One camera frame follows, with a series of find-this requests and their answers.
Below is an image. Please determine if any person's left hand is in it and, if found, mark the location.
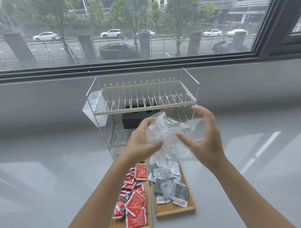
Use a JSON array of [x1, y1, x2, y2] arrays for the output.
[[120, 117, 164, 165]]

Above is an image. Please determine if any black fence with grey pillars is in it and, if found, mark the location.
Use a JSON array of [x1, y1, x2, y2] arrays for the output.
[[0, 31, 256, 69]]

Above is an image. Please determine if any white sedan car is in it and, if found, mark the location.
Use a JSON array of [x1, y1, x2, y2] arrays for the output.
[[134, 30, 156, 39], [201, 29, 222, 38], [32, 32, 61, 42]]

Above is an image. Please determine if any pile of grey sachets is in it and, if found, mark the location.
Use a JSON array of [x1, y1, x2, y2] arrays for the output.
[[148, 156, 190, 208]]

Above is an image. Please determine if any wooden tray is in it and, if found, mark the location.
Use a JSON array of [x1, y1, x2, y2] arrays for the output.
[[109, 154, 153, 228], [147, 157, 197, 218]]

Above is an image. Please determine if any black box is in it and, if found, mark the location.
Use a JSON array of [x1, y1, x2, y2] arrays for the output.
[[121, 105, 161, 130]]

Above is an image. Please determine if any row of green street trees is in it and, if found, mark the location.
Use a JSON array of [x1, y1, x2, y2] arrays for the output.
[[0, 0, 218, 64]]

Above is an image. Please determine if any black sedan car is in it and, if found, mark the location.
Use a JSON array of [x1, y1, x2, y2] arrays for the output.
[[98, 43, 140, 60]]

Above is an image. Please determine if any pile of red sachets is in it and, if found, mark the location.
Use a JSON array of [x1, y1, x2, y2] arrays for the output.
[[113, 163, 148, 228]]

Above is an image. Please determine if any white wire dish rack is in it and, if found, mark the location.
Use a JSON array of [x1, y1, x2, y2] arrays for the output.
[[86, 68, 200, 151]]

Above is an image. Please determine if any white plastic cutlery holder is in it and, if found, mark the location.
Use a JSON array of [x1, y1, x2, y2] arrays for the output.
[[82, 90, 110, 128]]

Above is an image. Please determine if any dark window frame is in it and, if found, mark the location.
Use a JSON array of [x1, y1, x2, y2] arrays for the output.
[[0, 0, 301, 83]]

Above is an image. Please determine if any white covered car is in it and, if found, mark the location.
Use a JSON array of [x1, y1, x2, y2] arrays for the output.
[[226, 29, 249, 36]]

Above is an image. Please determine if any person's right forearm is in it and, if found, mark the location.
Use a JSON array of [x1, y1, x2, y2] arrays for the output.
[[211, 159, 297, 228]]

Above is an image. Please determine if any person's left forearm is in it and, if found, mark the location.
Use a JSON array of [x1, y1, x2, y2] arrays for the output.
[[69, 154, 141, 228]]

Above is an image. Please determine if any person's right hand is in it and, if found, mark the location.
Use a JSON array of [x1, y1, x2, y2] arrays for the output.
[[176, 104, 228, 172]]

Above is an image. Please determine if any white suv car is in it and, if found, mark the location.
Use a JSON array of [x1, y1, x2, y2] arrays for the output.
[[100, 29, 122, 39]]

